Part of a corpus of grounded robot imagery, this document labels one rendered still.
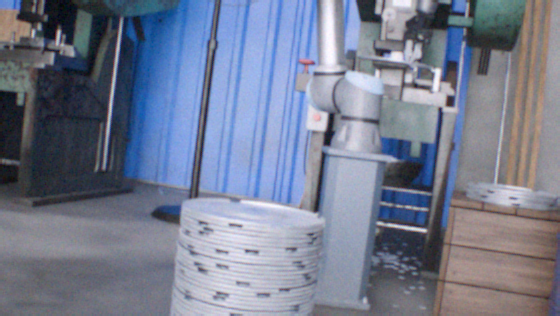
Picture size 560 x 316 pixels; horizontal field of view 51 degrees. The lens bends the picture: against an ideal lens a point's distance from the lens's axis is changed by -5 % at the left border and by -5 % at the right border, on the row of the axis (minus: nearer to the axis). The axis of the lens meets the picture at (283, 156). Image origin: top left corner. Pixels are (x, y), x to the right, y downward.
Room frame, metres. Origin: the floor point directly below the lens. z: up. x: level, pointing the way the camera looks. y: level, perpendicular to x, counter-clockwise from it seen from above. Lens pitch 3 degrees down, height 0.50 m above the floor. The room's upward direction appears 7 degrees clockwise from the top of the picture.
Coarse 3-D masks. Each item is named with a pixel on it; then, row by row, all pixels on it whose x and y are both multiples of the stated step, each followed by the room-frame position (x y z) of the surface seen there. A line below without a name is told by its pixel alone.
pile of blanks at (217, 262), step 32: (192, 224) 1.14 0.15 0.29; (224, 224) 1.10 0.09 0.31; (192, 256) 1.14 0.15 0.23; (224, 256) 1.10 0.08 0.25; (256, 256) 1.10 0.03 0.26; (288, 256) 1.15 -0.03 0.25; (192, 288) 1.13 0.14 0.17; (224, 288) 1.12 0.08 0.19; (256, 288) 1.11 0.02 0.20; (288, 288) 1.14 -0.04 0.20
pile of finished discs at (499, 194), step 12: (468, 192) 1.88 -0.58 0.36; (480, 192) 1.81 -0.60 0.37; (492, 192) 1.80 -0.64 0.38; (504, 192) 1.75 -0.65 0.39; (516, 192) 1.74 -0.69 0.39; (528, 192) 1.82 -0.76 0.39; (540, 192) 1.95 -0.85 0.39; (504, 204) 1.75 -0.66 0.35; (516, 204) 1.80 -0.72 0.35; (528, 204) 1.73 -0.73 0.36; (540, 204) 1.82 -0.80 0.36; (552, 204) 1.84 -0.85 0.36
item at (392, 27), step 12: (384, 0) 2.51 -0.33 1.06; (396, 0) 2.49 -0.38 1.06; (408, 0) 2.48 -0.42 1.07; (384, 12) 2.49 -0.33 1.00; (396, 12) 2.49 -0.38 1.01; (408, 12) 2.48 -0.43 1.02; (384, 24) 2.50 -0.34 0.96; (396, 24) 2.46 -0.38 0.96; (384, 36) 2.50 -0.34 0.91; (396, 36) 2.46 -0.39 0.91
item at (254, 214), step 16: (208, 208) 1.23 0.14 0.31; (224, 208) 1.23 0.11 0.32; (240, 208) 1.25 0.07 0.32; (256, 208) 1.28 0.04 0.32; (272, 208) 1.35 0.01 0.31; (288, 208) 1.37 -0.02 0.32; (240, 224) 1.10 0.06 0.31; (256, 224) 1.10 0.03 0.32; (272, 224) 1.14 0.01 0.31; (288, 224) 1.16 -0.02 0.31; (304, 224) 1.19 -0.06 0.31; (320, 224) 1.18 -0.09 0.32
